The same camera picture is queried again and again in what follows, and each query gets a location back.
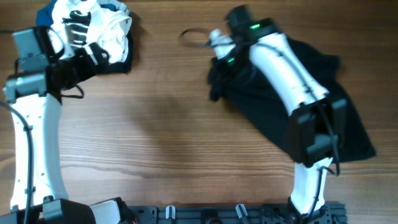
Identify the black t-shirt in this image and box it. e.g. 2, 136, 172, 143
208, 39, 377, 162

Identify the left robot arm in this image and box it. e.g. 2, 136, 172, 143
1, 27, 127, 223

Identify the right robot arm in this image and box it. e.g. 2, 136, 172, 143
226, 5, 346, 223

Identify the white black-print t-shirt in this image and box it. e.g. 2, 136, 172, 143
49, 0, 132, 63

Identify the blue folded garment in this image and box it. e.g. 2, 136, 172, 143
35, 0, 57, 27

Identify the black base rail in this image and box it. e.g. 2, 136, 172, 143
130, 203, 348, 224

